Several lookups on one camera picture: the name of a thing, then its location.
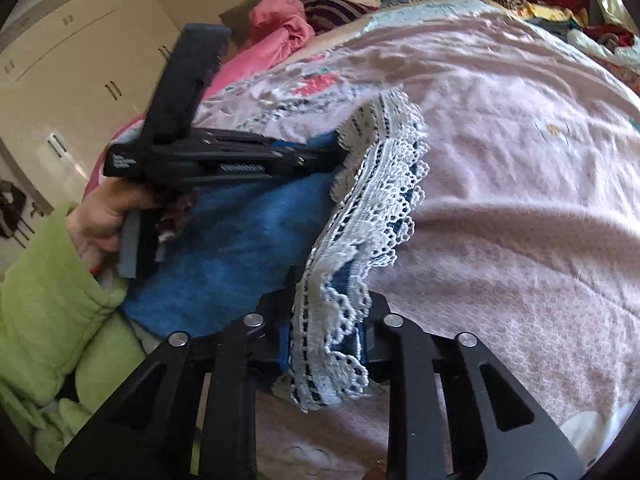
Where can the person's left hand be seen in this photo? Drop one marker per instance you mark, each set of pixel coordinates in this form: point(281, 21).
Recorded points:
point(97, 220)

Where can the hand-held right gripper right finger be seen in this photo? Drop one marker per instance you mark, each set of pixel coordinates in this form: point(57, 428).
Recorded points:
point(377, 355)

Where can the blue pants with lace trim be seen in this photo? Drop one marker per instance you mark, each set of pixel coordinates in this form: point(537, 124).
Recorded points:
point(240, 240)

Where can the coral pink blanket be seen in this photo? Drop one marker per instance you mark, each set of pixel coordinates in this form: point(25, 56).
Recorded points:
point(280, 25)

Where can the cream wardrobe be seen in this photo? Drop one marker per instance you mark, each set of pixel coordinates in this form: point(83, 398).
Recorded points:
point(75, 60)

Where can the pink printed duvet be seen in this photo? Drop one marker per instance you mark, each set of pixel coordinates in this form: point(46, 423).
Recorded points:
point(500, 210)

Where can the dark hanging item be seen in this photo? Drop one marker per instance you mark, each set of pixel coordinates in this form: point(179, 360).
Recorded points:
point(12, 205)

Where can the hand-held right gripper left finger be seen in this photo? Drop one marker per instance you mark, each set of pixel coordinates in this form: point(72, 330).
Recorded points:
point(284, 345)

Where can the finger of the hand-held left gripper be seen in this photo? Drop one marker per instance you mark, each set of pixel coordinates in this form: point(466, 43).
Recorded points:
point(260, 170)
point(250, 140)

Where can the person's left forearm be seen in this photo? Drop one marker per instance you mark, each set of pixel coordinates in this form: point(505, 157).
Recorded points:
point(45, 310)

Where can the white crumpled cloth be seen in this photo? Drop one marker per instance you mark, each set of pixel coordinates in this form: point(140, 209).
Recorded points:
point(595, 42)

